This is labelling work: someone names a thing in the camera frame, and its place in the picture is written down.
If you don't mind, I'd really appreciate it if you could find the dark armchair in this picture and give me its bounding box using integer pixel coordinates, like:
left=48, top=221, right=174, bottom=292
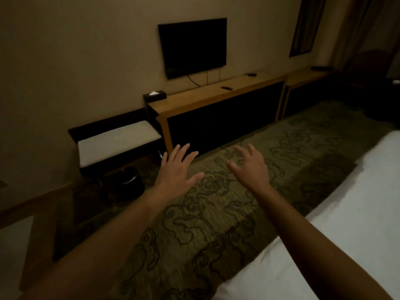
left=342, top=50, right=400, bottom=122

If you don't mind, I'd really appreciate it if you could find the low wooden side desk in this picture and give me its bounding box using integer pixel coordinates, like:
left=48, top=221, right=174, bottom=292
left=280, top=67, right=339, bottom=120

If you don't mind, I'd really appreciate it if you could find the person's left forearm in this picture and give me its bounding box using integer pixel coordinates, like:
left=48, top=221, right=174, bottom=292
left=18, top=188, right=171, bottom=300

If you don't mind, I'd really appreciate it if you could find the white cushioned luggage bench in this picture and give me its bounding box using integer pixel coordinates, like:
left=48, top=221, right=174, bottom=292
left=68, top=107, right=164, bottom=177

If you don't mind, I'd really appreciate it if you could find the person's left hand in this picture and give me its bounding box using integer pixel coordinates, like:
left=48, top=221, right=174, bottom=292
left=152, top=143, right=205, bottom=201

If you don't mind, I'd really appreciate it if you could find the black waste bin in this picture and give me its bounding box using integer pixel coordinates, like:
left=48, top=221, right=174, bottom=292
left=103, top=166, right=145, bottom=199

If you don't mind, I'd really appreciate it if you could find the wooden table with white top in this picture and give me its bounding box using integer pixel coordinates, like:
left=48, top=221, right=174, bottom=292
left=0, top=179, right=82, bottom=300

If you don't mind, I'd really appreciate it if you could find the dark curtain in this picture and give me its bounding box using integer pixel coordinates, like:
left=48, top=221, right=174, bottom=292
left=330, top=0, right=400, bottom=74

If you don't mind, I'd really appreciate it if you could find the black wall-mounted television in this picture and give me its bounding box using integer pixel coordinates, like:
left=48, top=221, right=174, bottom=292
left=157, top=17, right=228, bottom=80

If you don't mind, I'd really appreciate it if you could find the person's right hand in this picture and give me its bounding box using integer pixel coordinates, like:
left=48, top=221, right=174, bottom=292
left=226, top=144, right=271, bottom=193

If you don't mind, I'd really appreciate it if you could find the long wooden console table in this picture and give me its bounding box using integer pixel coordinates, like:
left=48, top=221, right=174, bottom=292
left=147, top=72, right=288, bottom=157

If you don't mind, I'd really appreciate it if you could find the black tissue box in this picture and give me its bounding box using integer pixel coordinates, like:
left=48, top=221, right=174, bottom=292
left=143, top=90, right=168, bottom=105

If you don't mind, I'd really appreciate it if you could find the person's right forearm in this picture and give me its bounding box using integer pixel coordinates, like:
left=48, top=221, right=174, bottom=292
left=252, top=182, right=393, bottom=300

